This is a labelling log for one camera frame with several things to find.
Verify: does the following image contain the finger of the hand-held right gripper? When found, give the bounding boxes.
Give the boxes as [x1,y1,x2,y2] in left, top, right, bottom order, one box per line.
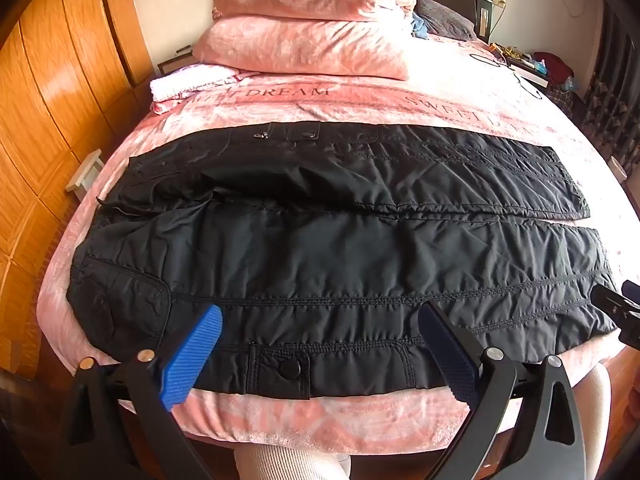
[620,310,640,351]
[591,282,640,319]

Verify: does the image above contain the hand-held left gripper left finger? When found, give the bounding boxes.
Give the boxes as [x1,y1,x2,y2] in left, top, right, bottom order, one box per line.
[60,304,223,480]

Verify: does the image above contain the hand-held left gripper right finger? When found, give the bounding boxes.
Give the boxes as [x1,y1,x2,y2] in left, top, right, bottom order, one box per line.
[417,301,586,480]

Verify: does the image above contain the black padded pants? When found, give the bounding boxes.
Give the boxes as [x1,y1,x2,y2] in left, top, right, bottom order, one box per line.
[67,121,621,401]

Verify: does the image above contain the person's right leg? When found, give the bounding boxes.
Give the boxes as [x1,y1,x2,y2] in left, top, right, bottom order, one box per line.
[570,365,616,480]

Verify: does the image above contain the person's leg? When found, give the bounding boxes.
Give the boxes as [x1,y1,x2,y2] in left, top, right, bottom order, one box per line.
[570,365,616,480]
[235,447,351,480]

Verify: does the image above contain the person's left leg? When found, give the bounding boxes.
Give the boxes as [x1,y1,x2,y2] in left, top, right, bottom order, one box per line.
[235,447,351,480]

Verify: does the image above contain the plaid cloth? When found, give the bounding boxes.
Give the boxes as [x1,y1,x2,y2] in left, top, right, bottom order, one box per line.
[545,80,581,116]

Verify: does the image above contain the white stool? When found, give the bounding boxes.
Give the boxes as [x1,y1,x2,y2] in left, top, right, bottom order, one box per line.
[65,150,106,196]

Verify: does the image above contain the dark patterned curtain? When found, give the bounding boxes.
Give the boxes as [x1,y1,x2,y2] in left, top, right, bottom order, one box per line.
[575,0,640,146]

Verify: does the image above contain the white bedside table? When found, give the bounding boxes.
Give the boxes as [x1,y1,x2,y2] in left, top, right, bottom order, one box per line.
[505,52,556,91]

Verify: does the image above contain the red cloth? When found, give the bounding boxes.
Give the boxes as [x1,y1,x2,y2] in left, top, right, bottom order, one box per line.
[532,51,573,83]

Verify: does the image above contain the pink bed with headboard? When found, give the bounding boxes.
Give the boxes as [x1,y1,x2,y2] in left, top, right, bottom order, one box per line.
[35,35,640,461]

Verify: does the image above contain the white folded towel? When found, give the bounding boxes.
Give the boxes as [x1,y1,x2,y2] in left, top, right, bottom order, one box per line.
[150,65,241,102]

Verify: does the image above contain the dark bedside table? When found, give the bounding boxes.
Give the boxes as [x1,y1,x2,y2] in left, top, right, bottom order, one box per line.
[157,47,196,76]

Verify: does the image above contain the wooden wardrobe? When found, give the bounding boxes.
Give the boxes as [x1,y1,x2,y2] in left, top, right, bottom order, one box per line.
[0,0,156,376]

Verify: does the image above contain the blue cloth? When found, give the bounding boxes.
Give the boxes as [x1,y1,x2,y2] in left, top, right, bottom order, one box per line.
[410,10,431,41]

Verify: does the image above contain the grey pillow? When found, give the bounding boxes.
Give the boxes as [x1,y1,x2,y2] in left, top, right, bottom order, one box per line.
[415,0,478,41]

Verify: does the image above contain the black cable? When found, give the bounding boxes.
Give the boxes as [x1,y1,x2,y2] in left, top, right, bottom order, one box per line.
[470,52,543,101]

